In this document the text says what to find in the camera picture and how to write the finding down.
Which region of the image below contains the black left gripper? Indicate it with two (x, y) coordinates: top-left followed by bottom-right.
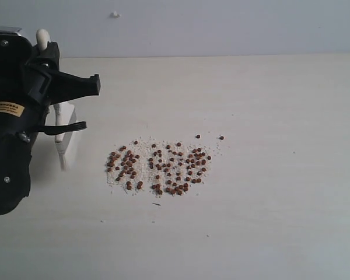
(0, 29), (101, 135)

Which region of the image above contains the white wooden paint brush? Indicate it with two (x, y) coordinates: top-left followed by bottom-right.
(36, 28), (78, 173)

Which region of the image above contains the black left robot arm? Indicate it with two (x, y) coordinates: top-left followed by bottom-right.
(0, 27), (100, 215)

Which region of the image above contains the pile of brown pellets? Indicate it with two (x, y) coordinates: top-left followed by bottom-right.
(105, 138), (213, 198)

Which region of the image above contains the small white wall fixture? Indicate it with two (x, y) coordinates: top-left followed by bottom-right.
(111, 11), (121, 18)

